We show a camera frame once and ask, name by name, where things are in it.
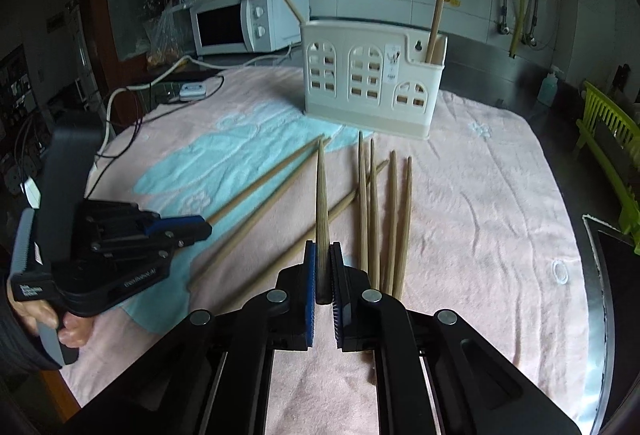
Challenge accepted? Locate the green plastic dish rack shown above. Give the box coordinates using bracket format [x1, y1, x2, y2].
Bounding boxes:
[575, 80, 640, 256]

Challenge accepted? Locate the pink towel with teal pattern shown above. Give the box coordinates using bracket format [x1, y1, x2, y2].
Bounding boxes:
[60, 65, 608, 435]

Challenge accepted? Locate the white square socket box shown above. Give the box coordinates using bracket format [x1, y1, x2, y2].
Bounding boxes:
[179, 82, 208, 102]

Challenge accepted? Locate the cream plastic chopstick holder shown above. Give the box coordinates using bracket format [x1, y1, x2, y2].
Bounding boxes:
[299, 15, 448, 141]

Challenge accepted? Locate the person's left hand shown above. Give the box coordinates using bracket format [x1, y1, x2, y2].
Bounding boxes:
[15, 302, 93, 348]

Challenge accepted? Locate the bunch of wooden chopsticks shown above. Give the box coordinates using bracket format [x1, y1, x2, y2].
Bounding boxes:
[187, 131, 415, 316]

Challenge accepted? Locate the clear plastic bag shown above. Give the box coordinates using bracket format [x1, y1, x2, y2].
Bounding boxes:
[145, 0, 231, 66]

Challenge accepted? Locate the white cable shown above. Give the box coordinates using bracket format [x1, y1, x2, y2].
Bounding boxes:
[95, 48, 301, 156]

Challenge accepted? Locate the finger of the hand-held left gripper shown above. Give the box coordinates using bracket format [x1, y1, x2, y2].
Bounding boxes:
[85, 201, 206, 241]
[95, 222, 213, 266]

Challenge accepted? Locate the black cable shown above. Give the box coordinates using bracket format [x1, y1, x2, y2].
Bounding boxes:
[85, 75, 226, 196]

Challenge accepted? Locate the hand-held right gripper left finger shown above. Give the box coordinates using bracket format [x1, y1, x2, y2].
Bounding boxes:
[60, 240, 318, 435]

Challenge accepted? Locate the white microwave oven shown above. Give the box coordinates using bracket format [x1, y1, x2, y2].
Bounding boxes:
[189, 0, 311, 57]

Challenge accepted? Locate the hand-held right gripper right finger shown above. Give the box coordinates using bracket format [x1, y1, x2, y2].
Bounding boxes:
[329, 240, 583, 435]

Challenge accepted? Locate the teal soap bottle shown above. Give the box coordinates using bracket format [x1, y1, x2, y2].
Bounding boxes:
[537, 65, 566, 106]

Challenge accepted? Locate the person's left forearm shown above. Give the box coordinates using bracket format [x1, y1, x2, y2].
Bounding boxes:
[0, 285, 63, 371]

